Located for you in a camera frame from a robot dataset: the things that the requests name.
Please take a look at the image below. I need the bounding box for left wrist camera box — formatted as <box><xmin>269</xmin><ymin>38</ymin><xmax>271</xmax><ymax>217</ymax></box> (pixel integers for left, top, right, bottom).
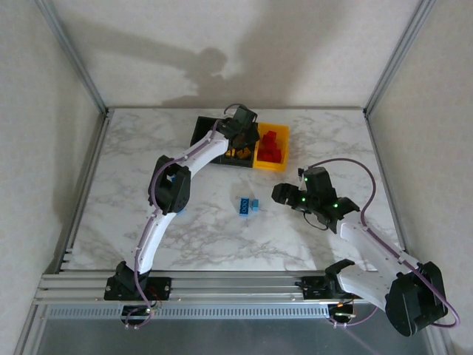
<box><xmin>231</xmin><ymin>104</ymin><xmax>259</xmax><ymax>129</ymax></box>

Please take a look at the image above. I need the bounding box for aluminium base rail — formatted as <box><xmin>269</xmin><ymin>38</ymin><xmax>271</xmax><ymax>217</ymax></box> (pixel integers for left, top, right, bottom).
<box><xmin>36</xmin><ymin>269</ymin><xmax>435</xmax><ymax>306</ymax></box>

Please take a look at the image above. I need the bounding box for aluminium side rail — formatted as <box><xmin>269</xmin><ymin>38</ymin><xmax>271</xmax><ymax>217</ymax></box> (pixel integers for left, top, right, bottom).
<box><xmin>364</xmin><ymin>110</ymin><xmax>413</xmax><ymax>273</ymax></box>
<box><xmin>54</xmin><ymin>110</ymin><xmax>114</xmax><ymax>274</ymax></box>

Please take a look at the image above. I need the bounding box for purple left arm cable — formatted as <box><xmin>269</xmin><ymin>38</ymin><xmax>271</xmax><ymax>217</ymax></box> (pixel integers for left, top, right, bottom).
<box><xmin>123</xmin><ymin>103</ymin><xmax>241</xmax><ymax>330</ymax></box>

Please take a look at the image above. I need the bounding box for black connector block with wires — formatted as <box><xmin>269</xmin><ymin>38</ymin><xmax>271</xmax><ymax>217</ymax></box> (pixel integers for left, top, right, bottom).
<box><xmin>328</xmin><ymin>302</ymin><xmax>358</xmax><ymax>320</ymax></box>
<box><xmin>121</xmin><ymin>305</ymin><xmax>163</xmax><ymax>321</ymax></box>

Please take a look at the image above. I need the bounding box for yellow plastic bin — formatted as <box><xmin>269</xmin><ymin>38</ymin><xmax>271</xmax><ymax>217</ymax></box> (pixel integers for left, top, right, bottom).
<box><xmin>253</xmin><ymin>122</ymin><xmax>291</xmax><ymax>174</ymax></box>

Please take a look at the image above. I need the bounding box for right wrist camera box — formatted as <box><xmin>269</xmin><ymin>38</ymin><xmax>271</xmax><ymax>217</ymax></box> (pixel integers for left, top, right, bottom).
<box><xmin>298</xmin><ymin>166</ymin><xmax>337</xmax><ymax>199</ymax></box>

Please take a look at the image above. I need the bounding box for grey translucent panel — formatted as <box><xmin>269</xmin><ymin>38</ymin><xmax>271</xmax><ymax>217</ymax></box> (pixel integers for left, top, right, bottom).
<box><xmin>21</xmin><ymin>302</ymin><xmax>450</xmax><ymax>355</ymax></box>

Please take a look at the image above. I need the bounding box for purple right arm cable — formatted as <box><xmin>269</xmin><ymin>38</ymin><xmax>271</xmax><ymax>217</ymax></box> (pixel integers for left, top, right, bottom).
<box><xmin>306</xmin><ymin>158</ymin><xmax>462</xmax><ymax>329</ymax></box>

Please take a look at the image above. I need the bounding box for aluminium frame post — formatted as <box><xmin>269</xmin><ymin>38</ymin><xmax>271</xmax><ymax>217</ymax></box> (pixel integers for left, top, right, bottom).
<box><xmin>34</xmin><ymin>0</ymin><xmax>115</xmax><ymax>118</ymax></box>
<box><xmin>363</xmin><ymin>0</ymin><xmax>440</xmax><ymax>118</ymax></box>

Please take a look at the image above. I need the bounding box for thin black cable loop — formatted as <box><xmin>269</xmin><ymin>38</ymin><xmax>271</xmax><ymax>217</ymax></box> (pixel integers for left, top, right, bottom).
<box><xmin>302</xmin><ymin>209</ymin><xmax>330</xmax><ymax>232</ymax></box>

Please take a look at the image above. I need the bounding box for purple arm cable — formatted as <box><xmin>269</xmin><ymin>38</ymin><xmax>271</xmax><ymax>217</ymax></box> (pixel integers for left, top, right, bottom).
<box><xmin>306</xmin><ymin>158</ymin><xmax>462</xmax><ymax>329</ymax></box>
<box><xmin>123</xmin><ymin>103</ymin><xmax>241</xmax><ymax>330</ymax></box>

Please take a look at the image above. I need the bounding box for slotted grey cable duct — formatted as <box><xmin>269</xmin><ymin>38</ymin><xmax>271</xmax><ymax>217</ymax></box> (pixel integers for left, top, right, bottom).
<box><xmin>46</xmin><ymin>305</ymin><xmax>332</xmax><ymax>320</ymax></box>

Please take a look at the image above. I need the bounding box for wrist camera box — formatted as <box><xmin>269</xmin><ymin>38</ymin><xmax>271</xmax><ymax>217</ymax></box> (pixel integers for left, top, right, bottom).
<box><xmin>231</xmin><ymin>104</ymin><xmax>259</xmax><ymax>129</ymax></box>
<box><xmin>298</xmin><ymin>166</ymin><xmax>337</xmax><ymax>199</ymax></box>

